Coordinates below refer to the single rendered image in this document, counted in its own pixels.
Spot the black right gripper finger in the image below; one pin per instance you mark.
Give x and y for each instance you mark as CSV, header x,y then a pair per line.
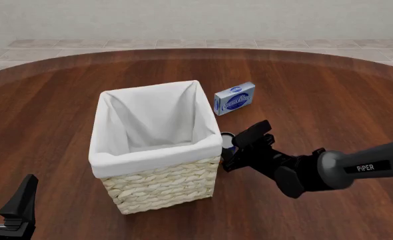
x,y
236,161

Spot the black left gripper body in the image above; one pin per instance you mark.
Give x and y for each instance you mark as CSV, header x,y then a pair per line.
x,y
8,231

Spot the blue and white cream cheese box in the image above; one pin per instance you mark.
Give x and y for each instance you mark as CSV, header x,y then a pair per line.
x,y
234,100

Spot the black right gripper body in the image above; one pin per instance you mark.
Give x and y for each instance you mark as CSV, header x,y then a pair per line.
x,y
261,156

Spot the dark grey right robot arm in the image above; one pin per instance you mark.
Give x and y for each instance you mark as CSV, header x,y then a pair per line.
x,y
336,171

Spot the white-lined wicker basket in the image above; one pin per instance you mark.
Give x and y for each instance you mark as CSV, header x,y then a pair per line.
x,y
156,175

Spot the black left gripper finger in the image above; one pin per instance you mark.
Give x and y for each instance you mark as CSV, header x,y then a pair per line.
x,y
21,202

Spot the alphabet soup tin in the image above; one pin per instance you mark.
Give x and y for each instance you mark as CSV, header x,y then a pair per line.
x,y
226,142

